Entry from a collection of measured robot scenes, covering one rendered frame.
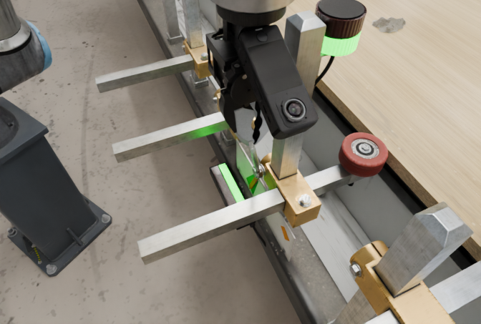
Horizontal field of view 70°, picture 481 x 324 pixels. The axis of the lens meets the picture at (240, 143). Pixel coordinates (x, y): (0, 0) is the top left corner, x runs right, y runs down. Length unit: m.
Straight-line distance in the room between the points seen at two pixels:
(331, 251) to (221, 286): 0.69
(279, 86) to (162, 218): 1.31
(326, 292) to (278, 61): 0.48
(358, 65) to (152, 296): 1.11
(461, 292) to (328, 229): 0.43
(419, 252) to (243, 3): 0.28
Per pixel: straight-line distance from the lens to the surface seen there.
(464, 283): 0.50
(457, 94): 0.85
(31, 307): 1.62
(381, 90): 0.78
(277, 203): 0.60
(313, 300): 0.71
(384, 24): 1.00
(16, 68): 1.16
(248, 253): 1.49
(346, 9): 0.45
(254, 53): 0.35
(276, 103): 0.33
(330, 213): 0.89
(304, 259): 0.73
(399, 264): 0.41
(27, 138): 1.22
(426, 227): 0.35
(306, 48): 0.43
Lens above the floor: 1.37
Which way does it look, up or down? 49 degrees down
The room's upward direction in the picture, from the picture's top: straight up
